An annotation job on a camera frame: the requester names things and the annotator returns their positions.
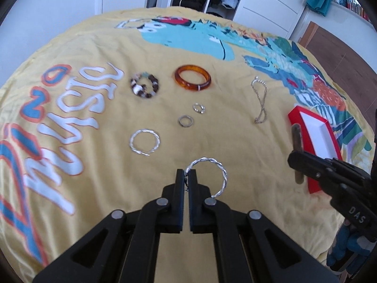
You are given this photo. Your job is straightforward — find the twisted silver hoop bracelet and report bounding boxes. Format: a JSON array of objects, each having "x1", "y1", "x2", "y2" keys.
[{"x1": 184, "y1": 156, "x2": 229, "y2": 200}]

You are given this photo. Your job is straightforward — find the brown white beaded bracelet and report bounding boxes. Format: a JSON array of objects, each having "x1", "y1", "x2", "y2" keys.
[{"x1": 130, "y1": 71, "x2": 160, "y2": 99}]

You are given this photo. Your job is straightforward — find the red white jewelry box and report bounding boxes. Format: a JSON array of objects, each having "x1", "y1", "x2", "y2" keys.
[{"x1": 288, "y1": 105, "x2": 342, "y2": 194}]

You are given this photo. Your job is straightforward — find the right gloved hand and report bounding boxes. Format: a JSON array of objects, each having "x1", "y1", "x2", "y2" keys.
[{"x1": 326, "y1": 219, "x2": 376, "y2": 276}]

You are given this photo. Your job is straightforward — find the wooden headboard panel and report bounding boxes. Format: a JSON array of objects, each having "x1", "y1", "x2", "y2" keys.
[{"x1": 299, "y1": 22, "x2": 377, "y2": 128}]

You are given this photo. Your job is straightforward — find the yellow dino print duvet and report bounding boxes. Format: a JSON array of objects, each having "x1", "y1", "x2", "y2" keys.
[{"x1": 1, "y1": 7, "x2": 374, "y2": 282}]

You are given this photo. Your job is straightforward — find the amber resin bangle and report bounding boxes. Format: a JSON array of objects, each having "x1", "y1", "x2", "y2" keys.
[{"x1": 174, "y1": 65, "x2": 212, "y2": 91}]

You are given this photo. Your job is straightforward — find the small grey metal ring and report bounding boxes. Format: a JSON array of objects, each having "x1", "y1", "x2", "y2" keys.
[{"x1": 177, "y1": 114, "x2": 195, "y2": 129}]

